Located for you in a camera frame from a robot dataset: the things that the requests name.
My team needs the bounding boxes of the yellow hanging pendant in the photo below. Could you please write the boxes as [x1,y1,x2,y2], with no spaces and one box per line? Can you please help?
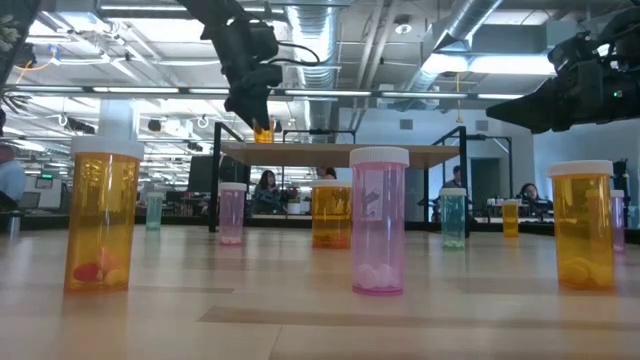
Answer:
[453,72,465,125]

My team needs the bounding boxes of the grey rectangular ventilation duct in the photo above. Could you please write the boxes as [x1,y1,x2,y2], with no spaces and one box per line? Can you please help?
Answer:
[387,0,506,112]

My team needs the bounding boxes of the wooden shelf, black metal frame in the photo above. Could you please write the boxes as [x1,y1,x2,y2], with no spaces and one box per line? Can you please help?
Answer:
[208,121,514,239]

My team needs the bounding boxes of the pink pill bottle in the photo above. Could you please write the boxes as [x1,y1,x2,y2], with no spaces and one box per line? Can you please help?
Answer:
[349,145,411,297]
[218,181,248,247]
[610,189,627,253]

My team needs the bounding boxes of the teal pill bottle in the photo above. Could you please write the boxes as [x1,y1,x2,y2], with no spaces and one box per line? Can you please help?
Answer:
[439,187,468,251]
[145,191,166,232]

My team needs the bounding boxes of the large orange pill bottle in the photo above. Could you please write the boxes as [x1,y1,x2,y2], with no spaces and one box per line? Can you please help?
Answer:
[252,118,276,145]
[309,179,354,250]

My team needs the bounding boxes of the black background monitor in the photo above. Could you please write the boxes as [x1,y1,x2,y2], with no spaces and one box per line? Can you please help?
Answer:
[187,154,251,195]

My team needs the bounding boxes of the silver spiral ventilation duct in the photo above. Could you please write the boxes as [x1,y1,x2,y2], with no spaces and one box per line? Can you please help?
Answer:
[284,4,342,132]

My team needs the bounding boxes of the black background equipment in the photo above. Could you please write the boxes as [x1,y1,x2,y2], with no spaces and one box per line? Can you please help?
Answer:
[611,158,632,229]

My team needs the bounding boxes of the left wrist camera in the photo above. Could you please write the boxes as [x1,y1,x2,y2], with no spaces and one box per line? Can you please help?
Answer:
[248,22,281,64]

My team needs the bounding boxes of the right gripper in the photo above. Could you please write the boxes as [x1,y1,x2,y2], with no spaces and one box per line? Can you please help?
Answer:
[485,32,640,134]

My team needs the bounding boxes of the white column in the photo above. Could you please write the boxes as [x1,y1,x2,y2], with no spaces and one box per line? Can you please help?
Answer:
[97,98,140,142]

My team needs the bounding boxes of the small orange pill bottle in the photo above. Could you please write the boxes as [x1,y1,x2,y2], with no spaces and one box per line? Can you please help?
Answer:
[501,198,521,239]
[547,159,616,291]

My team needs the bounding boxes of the orange pill bottle, red pill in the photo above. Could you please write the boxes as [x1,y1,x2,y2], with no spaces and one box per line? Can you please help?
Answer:
[63,135,146,295]

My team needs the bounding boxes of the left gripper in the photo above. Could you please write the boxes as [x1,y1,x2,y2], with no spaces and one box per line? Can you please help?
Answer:
[214,29,284,131]

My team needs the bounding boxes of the black ceiling device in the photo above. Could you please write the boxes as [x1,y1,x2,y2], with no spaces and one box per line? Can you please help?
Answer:
[8,42,37,69]

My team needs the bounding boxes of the long linear ceiling light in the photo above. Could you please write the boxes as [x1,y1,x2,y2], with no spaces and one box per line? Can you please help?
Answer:
[0,84,526,101]

